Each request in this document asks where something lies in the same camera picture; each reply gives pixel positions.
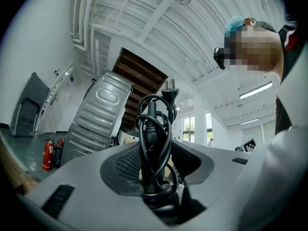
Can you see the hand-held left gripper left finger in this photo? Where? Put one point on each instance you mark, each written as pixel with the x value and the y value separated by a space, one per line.
pixel 91 196

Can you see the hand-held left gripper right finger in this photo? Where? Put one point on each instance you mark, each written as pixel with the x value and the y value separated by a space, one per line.
pixel 216 167

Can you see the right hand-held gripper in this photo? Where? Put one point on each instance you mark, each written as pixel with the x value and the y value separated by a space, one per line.
pixel 249 145

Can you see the person's left forearm white sleeve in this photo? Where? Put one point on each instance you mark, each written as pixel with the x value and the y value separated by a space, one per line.
pixel 279 182

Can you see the blue hair cap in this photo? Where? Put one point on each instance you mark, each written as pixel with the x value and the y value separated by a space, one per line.
pixel 234 25

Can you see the tube ceiling light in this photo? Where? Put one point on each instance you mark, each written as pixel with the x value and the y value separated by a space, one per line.
pixel 250 121
pixel 256 90

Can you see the window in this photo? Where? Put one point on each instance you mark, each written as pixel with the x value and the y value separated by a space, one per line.
pixel 209 126
pixel 188 129

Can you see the grey metal washing machine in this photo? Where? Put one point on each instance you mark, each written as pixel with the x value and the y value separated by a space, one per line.
pixel 84 143
pixel 103 105

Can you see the red fire extinguisher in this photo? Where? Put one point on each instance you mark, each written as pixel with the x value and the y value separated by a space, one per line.
pixel 48 154
pixel 60 143

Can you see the person's head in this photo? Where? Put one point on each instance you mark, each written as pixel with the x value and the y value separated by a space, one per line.
pixel 260 52

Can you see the white door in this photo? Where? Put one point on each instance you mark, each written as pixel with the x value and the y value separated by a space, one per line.
pixel 57 100

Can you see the grey waste bin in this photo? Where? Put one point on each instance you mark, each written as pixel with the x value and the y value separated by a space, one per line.
pixel 29 105

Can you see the brown wooden staircase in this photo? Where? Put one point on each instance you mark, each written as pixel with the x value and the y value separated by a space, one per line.
pixel 142 73

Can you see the white earbud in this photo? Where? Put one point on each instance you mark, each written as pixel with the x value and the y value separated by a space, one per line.
pixel 251 22

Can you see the black head-worn camera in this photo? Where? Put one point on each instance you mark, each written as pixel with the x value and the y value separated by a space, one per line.
pixel 219 58

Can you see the blue wall sign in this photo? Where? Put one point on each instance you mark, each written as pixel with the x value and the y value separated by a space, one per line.
pixel 71 78

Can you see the white wall pipes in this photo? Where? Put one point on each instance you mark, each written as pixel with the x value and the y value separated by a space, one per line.
pixel 83 20

